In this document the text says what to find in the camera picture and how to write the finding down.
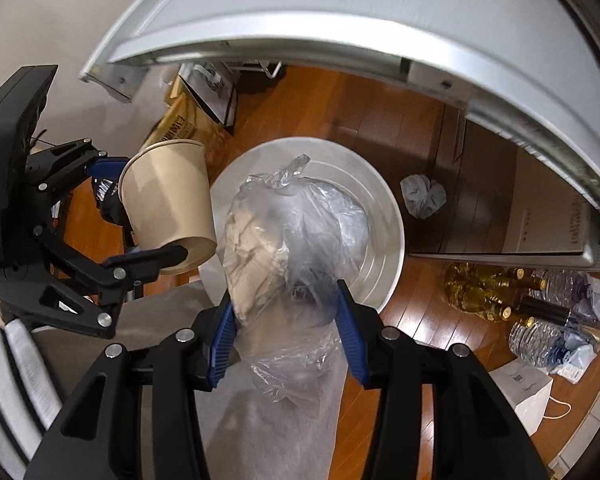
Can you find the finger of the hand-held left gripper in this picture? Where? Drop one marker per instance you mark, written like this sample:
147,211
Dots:
140,262
107,166

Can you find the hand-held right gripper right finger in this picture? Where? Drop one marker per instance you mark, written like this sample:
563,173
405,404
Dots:
352,340

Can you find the person's grey trouser leg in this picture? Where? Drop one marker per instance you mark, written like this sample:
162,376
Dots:
270,435

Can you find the large cardboard box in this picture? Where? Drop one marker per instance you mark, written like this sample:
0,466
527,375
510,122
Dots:
545,210

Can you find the black bottle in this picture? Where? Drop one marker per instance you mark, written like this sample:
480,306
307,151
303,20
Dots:
545,311

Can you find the plastic bag with paper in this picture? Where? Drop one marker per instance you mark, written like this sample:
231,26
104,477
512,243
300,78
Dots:
280,240

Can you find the person's left forearm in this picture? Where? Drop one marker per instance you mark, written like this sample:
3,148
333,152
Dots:
15,400

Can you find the white printed paper bag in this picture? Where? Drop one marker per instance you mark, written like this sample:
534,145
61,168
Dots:
212,90

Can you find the crumpled grey plastic bag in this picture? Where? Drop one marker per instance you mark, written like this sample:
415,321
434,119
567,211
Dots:
422,197

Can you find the clear plastic water bottle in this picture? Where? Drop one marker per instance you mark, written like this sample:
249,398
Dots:
560,284
535,342

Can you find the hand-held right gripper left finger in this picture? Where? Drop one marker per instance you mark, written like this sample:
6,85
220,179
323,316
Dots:
222,345

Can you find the crumpled white blue wrapper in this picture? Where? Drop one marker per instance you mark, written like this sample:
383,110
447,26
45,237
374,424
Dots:
594,295
577,357

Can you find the brown paper cup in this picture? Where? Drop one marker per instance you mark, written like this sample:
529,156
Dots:
165,200

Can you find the cluster of golden glass bottles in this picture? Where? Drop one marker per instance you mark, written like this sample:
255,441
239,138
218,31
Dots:
480,295

